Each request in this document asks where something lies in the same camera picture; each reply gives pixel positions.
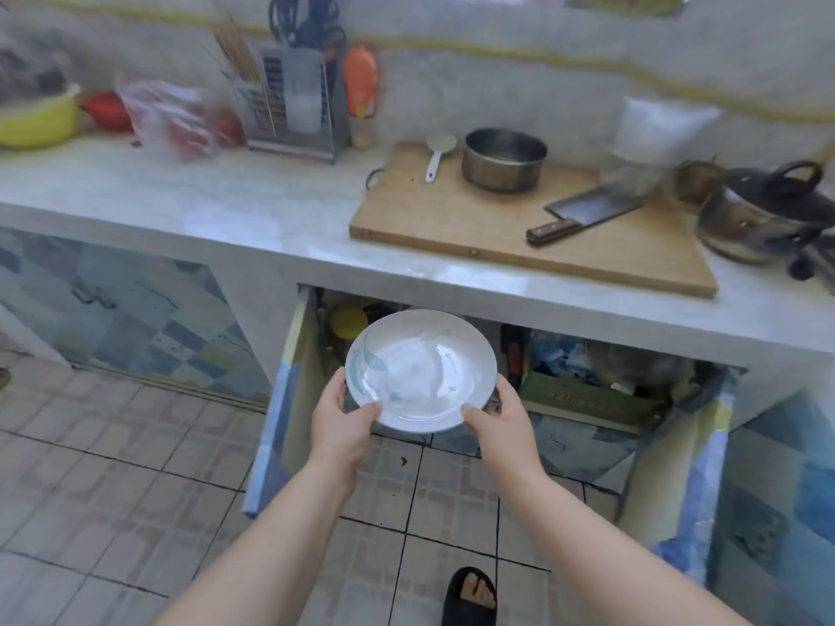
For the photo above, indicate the bundle of wooden chopsticks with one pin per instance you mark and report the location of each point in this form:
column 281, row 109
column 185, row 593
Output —
column 235, row 48

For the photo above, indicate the person's left hand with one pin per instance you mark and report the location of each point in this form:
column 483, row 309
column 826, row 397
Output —
column 339, row 427

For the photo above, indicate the black kitchen scissors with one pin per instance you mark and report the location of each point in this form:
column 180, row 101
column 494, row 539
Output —
column 306, row 19

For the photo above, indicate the clear plastic bag with tomatoes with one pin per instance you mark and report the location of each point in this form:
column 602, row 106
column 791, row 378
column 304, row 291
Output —
column 176, row 117

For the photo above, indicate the yellow container in cabinet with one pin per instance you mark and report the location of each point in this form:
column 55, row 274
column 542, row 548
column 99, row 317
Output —
column 349, row 322

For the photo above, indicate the steel pot with black lid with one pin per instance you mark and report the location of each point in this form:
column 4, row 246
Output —
column 763, row 215

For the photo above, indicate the open blue patterned cabinet door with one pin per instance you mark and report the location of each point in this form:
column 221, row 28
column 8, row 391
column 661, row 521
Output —
column 685, row 475

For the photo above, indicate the person's left forearm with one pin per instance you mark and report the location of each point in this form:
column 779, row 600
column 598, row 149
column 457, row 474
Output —
column 261, row 547

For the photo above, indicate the white plastic rice spoon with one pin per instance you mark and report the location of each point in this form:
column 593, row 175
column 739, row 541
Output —
column 436, row 155

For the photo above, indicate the person's foot in black slipper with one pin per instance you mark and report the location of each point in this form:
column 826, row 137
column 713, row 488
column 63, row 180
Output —
column 469, row 596

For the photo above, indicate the red plastic bowl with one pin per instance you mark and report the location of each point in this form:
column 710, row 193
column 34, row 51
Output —
column 107, row 110

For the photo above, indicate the orange plastic bottle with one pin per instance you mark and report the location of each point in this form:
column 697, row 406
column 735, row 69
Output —
column 361, row 84

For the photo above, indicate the person's right forearm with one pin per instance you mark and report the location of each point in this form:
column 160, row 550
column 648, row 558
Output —
column 606, row 554

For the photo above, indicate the wooden cutting board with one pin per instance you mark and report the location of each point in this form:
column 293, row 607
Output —
column 522, row 221

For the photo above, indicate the person's right hand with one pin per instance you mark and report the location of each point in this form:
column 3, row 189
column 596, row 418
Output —
column 505, row 430

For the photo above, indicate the yellow plastic bowl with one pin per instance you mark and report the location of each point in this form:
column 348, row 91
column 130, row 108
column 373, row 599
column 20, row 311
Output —
column 36, row 120

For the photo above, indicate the person's right thumb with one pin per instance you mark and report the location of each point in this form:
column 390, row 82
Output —
column 477, row 417

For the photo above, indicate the green cardboard box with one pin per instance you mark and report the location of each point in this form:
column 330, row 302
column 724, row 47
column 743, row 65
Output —
column 587, row 397

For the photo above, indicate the person's left thumb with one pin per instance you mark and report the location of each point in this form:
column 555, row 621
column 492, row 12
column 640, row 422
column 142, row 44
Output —
column 366, row 412

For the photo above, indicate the steel utensil rack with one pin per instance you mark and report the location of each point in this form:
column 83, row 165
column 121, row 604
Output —
column 293, row 104

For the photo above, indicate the white floral ceramic plate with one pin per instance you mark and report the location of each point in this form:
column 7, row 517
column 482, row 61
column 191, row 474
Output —
column 421, row 370

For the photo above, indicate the white plastic bag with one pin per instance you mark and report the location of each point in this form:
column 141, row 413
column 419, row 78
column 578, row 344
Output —
column 652, row 143

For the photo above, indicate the small steel pot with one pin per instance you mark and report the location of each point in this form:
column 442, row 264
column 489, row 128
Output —
column 504, row 159

